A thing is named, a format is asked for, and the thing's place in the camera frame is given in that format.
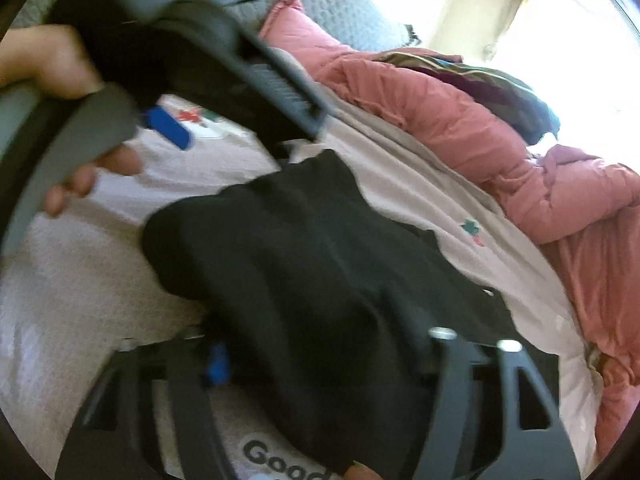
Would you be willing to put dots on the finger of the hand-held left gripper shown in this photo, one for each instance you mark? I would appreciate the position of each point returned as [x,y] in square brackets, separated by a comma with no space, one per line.
[170,127]

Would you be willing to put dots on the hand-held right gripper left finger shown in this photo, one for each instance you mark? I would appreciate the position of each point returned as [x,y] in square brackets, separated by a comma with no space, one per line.
[218,367]

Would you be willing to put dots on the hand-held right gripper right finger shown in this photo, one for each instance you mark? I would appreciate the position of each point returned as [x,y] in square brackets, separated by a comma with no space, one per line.
[450,377]

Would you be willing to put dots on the black printed t-shirt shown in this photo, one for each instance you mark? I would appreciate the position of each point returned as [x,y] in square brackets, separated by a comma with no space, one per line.
[300,260]

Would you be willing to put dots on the person's left hand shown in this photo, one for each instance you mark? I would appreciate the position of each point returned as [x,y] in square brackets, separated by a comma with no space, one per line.
[55,60]

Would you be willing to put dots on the person's right hand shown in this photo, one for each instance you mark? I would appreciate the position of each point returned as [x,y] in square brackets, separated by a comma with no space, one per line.
[361,472]

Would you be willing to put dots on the pink pillow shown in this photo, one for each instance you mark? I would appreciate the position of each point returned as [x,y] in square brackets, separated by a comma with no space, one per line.
[285,20]

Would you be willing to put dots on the bear printed blanket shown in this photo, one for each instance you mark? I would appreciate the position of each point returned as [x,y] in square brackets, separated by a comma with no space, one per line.
[75,285]

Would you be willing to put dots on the pink quilt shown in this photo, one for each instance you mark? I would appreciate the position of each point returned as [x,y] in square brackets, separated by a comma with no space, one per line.
[450,125]

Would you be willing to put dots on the dark striped cloth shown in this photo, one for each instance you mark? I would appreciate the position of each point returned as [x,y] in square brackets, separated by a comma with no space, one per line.
[490,85]

